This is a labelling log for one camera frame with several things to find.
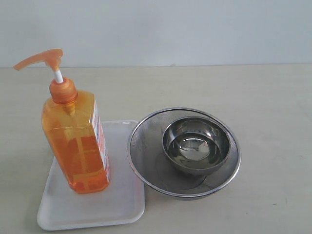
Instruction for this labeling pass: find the small stainless steel bowl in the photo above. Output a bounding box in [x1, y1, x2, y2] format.
[162, 116, 231, 176]

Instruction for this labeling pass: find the orange pump soap bottle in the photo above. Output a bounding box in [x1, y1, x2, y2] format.
[14, 49, 110, 194]

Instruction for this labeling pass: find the steel mesh colander basket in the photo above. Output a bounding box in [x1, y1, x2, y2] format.
[127, 107, 241, 200]

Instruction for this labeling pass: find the white rectangular plastic tray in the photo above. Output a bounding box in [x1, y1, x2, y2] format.
[37, 120, 145, 231]

